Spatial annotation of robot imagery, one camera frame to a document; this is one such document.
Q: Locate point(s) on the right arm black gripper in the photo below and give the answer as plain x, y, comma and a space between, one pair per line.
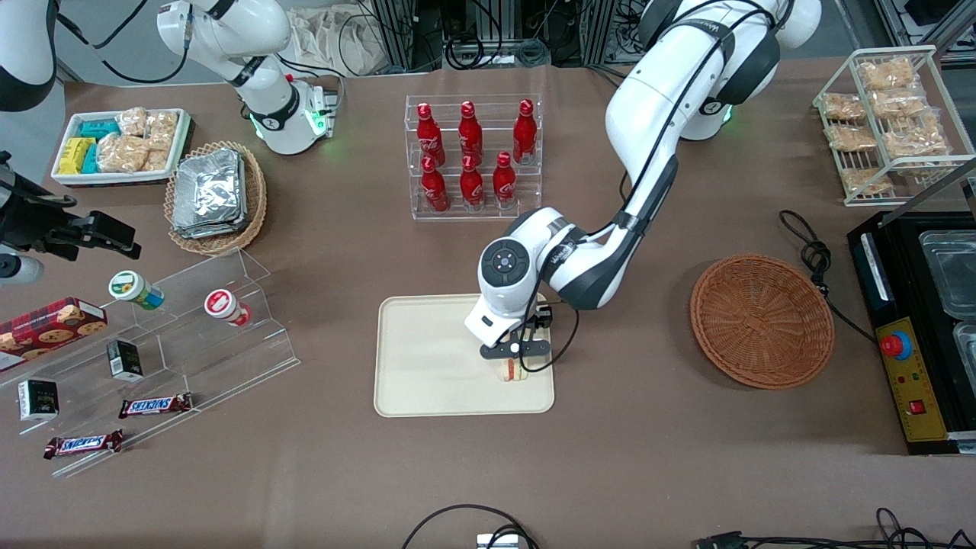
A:
34, 223

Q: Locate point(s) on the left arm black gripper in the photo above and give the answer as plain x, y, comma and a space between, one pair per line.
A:
540, 318

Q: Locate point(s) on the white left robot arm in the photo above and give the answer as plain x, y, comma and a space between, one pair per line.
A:
656, 99

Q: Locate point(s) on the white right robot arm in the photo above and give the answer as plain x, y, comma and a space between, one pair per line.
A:
229, 30

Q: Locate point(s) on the beige plastic tray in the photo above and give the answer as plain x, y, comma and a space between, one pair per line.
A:
435, 366

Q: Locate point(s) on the oval light wicker basket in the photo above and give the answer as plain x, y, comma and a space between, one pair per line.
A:
255, 206

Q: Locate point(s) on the round brown wicker basket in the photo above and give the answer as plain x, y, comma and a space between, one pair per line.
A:
762, 320

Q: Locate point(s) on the cup with green lid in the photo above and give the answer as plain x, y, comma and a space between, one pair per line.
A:
130, 287

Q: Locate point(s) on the white rectangular snack bin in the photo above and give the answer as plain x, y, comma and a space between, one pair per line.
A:
114, 178

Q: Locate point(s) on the clear bag of rice crackers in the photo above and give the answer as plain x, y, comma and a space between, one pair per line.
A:
158, 160
133, 122
162, 130
122, 154

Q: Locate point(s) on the teal snack pack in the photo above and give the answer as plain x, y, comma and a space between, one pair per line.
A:
99, 128
91, 158

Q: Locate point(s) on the yellow snack pack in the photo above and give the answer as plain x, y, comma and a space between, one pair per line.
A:
75, 156

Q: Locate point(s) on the silver foil pack stack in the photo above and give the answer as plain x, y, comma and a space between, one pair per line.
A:
210, 194

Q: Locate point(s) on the red cookie box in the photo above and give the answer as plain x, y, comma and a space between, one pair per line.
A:
46, 328

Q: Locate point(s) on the small black carton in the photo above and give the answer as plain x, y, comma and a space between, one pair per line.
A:
124, 360

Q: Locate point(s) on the cup with red lid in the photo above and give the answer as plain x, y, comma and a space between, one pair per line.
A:
223, 305

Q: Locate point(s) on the clear acrylic stepped display stand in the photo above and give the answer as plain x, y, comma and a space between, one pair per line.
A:
198, 358

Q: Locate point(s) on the clear acrylic bottle rack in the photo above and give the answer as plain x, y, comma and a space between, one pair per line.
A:
526, 206

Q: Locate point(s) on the Snickers chocolate bar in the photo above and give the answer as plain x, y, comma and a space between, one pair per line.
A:
84, 444
155, 406

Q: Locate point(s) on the small silver device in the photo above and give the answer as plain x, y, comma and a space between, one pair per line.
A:
497, 541

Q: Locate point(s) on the black and white carton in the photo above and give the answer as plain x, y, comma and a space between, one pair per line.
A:
38, 400

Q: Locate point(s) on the red cola bottle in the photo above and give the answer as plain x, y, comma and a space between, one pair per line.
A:
504, 187
430, 137
470, 133
472, 189
435, 191
524, 133

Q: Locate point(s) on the beige cloth bag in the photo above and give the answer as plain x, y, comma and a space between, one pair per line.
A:
335, 38

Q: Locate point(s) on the red emergency stop button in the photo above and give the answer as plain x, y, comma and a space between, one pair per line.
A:
897, 345

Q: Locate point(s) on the bagged fried snack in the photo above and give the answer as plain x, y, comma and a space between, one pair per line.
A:
843, 107
915, 139
851, 137
898, 103
867, 181
887, 74

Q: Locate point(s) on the black machine with yellow panel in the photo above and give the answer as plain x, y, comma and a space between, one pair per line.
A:
926, 381

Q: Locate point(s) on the large clear plastic container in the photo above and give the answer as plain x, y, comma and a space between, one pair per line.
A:
953, 267

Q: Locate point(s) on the small clear plastic container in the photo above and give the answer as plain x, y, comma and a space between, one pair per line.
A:
967, 347

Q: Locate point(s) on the grey metal bar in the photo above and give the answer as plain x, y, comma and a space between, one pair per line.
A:
942, 183

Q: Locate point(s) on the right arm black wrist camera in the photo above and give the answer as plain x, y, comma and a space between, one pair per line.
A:
110, 225

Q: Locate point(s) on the red rocker switch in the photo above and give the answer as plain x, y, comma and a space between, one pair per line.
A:
917, 406

